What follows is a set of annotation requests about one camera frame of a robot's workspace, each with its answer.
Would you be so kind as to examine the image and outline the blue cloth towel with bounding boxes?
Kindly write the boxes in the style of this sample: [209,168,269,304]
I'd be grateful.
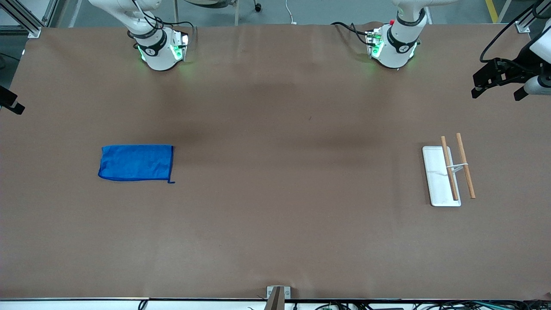
[98,144,176,184]

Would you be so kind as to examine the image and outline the white towel rack wooden bars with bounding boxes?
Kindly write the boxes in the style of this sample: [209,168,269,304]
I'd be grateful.
[422,133,477,208]

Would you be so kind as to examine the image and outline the chair with wheel caster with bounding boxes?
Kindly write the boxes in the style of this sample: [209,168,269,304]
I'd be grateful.
[174,0,263,26]

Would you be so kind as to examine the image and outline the aluminium frame profile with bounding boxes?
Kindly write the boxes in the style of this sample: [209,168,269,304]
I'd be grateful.
[515,0,551,34]
[0,0,59,38]

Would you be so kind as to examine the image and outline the black arm base cable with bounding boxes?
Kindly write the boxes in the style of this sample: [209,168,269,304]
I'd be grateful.
[331,21,376,46]

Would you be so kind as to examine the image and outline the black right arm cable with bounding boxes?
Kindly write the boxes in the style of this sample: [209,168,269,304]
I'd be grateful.
[130,0,196,43]

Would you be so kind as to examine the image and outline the white floor cable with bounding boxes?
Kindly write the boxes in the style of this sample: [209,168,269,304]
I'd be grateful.
[284,0,298,25]

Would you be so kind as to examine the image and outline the grey metal camera mount bracket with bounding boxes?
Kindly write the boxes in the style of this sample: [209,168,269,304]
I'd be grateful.
[264,285,291,310]

